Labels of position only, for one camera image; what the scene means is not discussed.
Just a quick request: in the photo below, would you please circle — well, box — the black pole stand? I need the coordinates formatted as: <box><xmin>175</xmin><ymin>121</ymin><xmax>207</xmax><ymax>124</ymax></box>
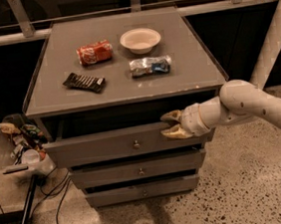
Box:
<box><xmin>2</xmin><ymin>163</ymin><xmax>43</xmax><ymax>224</ymax></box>

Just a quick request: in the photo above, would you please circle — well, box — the grey drawer cabinet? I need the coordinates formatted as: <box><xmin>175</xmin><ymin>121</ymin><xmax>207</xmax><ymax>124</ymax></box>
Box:
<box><xmin>23</xmin><ymin>8</ymin><xmax>228</xmax><ymax>195</ymax></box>

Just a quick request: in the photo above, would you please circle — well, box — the crushed red soda can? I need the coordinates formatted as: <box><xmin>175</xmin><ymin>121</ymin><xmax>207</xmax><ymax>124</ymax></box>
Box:
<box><xmin>76</xmin><ymin>40</ymin><xmax>113</xmax><ymax>66</ymax></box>

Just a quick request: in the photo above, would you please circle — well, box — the grey drawer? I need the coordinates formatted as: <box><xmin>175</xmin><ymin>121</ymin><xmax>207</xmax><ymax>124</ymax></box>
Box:
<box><xmin>86</xmin><ymin>174</ymin><xmax>198</xmax><ymax>208</ymax></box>
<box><xmin>70</xmin><ymin>149</ymin><xmax>206</xmax><ymax>189</ymax></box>
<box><xmin>45</xmin><ymin>122</ymin><xmax>214</xmax><ymax>168</ymax></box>

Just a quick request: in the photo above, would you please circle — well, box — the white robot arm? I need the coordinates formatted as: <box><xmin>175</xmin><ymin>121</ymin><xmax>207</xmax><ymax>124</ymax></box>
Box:
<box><xmin>160</xmin><ymin>0</ymin><xmax>281</xmax><ymax>139</ymax></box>

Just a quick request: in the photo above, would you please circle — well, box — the silver blue snack bag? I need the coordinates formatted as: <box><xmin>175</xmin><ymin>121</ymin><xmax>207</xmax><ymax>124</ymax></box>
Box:
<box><xmin>130</xmin><ymin>55</ymin><xmax>172</xmax><ymax>78</ymax></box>

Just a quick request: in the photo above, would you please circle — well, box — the clear plastic trash bin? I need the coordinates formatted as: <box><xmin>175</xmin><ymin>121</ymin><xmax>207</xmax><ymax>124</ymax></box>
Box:
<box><xmin>0</xmin><ymin>113</ymin><xmax>55</xmax><ymax>180</ymax></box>

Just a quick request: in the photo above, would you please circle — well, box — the grey bottom drawer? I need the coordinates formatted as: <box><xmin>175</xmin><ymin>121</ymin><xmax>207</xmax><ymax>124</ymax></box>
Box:
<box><xmin>86</xmin><ymin>174</ymin><xmax>198</xmax><ymax>208</ymax></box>

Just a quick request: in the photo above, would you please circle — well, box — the white cup in bin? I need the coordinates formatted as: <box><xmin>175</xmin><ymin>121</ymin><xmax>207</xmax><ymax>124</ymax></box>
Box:
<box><xmin>21</xmin><ymin>149</ymin><xmax>40</xmax><ymax>164</ymax></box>

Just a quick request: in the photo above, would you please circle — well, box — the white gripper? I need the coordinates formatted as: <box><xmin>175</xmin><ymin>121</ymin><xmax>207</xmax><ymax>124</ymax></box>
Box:
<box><xmin>160</xmin><ymin>104</ymin><xmax>209</xmax><ymax>139</ymax></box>

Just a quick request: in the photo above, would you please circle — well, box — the black floor cable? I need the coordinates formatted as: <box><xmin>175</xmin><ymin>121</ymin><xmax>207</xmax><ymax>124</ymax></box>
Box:
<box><xmin>0</xmin><ymin>162</ymin><xmax>78</xmax><ymax>224</ymax></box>

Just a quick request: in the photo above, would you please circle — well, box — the white paper bowl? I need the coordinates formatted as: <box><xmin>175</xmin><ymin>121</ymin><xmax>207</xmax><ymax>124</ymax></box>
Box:
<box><xmin>120</xmin><ymin>28</ymin><xmax>161</xmax><ymax>55</ymax></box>

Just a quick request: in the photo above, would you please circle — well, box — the black striped snack wrapper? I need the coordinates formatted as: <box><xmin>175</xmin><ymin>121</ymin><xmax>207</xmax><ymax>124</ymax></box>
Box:
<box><xmin>63</xmin><ymin>73</ymin><xmax>107</xmax><ymax>94</ymax></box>

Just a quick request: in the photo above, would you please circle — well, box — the grey middle drawer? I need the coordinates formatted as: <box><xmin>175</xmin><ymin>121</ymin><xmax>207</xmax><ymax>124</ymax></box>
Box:
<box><xmin>70</xmin><ymin>149</ymin><xmax>206</xmax><ymax>189</ymax></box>

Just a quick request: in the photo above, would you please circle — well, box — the grey top drawer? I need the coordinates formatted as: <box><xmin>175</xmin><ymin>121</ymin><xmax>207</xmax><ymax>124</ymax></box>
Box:
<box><xmin>45</xmin><ymin>122</ymin><xmax>214</xmax><ymax>168</ymax></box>

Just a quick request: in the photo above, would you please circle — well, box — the metal window railing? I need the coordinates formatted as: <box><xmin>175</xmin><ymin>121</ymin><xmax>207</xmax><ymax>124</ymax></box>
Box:
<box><xmin>0</xmin><ymin>0</ymin><xmax>281</xmax><ymax>49</ymax></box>

